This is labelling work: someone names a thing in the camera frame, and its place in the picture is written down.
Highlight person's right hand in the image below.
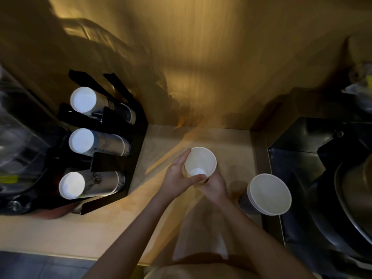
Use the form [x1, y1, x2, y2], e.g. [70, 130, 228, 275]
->
[195, 168, 230, 205]

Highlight person's left hand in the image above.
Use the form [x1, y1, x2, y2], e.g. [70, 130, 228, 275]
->
[158, 148, 207, 201]

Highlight white paper cup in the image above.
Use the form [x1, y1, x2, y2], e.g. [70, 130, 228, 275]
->
[183, 146, 217, 183]

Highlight person's right forearm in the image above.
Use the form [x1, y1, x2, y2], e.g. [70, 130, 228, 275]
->
[214, 197, 316, 279]

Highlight person's left forearm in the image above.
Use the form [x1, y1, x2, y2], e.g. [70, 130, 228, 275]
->
[82, 195, 178, 279]

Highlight black cup dispenser rack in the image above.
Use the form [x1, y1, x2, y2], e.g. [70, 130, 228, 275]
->
[44, 69, 149, 215]

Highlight stack of nested paper cups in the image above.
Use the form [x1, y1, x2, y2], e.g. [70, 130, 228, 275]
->
[238, 173, 292, 216]

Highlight dark steel sink unit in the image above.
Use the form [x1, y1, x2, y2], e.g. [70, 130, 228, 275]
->
[268, 117, 372, 279]

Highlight paper cup stack, grey print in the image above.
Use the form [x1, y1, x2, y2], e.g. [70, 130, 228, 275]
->
[68, 128, 132, 157]

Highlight paper cup stack, sketch print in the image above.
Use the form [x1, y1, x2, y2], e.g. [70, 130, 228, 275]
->
[58, 170, 126, 200]

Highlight paper cup stack, dark band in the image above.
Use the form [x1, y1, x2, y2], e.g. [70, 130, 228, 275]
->
[70, 86, 137, 125]

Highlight large metal bowl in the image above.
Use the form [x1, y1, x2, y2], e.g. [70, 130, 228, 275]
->
[334, 154, 372, 245]

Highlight clear plastic container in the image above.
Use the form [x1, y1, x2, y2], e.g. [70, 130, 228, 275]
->
[0, 65, 63, 198]

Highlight crumpled plastic bag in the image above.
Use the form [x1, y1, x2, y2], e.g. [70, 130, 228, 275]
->
[341, 62, 372, 114]

